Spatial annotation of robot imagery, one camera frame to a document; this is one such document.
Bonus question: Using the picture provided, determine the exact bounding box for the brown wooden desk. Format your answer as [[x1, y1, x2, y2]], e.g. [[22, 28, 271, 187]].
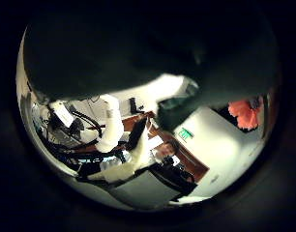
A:
[[122, 110, 210, 184]]

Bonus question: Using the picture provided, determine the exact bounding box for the black flat panel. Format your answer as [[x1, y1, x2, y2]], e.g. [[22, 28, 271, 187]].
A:
[[126, 116, 148, 152]]

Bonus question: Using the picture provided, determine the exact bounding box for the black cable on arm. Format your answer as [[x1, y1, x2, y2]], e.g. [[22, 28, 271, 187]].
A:
[[70, 110, 104, 131]]

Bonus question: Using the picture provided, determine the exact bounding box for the green exit sign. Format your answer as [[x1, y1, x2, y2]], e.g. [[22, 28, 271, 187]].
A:
[[177, 127, 195, 143]]

